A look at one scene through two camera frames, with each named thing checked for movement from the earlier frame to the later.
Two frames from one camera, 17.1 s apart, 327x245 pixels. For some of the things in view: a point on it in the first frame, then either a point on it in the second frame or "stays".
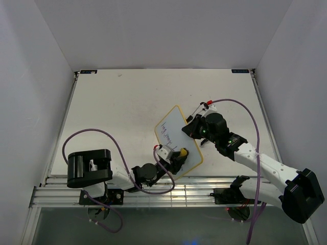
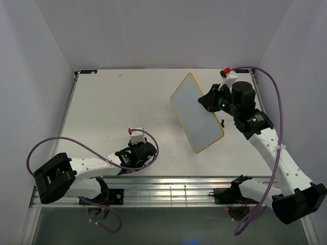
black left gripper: x=177 y=162 → x=132 y=146
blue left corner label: x=88 y=71 stays
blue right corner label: x=240 y=71 stays
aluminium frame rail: x=179 y=192 stays
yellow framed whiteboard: x=169 y=133 → x=201 y=127
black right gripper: x=190 y=129 → x=208 y=100
